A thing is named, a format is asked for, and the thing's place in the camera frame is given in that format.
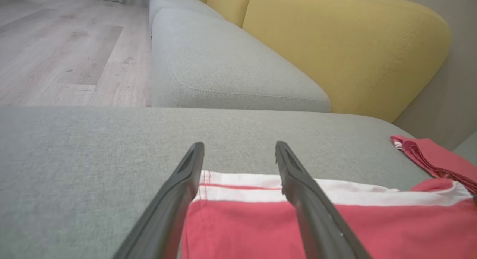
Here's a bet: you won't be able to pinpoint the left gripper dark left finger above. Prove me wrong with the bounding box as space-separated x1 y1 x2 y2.
112 141 205 259

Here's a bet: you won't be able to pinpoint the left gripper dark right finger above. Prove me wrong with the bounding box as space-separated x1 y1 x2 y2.
275 140 373 259

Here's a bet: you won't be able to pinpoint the red mesh shorts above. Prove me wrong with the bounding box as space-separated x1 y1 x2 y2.
180 170 477 259

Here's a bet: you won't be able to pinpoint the red white basketball jersey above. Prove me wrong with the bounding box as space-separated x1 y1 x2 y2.
390 135 477 195

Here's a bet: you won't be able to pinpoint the large grey sofa seat cushion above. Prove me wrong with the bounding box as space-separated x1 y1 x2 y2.
0 106 433 259

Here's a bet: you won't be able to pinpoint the grey stitched sofa seat cushion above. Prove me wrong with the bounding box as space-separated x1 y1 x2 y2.
151 7 332 113

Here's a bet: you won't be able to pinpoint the large yellow sofa back cushion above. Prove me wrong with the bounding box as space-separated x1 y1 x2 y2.
242 0 452 124

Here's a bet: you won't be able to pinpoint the small grey sofa seat cushion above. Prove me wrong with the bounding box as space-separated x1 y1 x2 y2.
149 0 225 37

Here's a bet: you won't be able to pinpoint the narrow yellow sofa back cushion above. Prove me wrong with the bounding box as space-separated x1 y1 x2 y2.
206 0 256 29

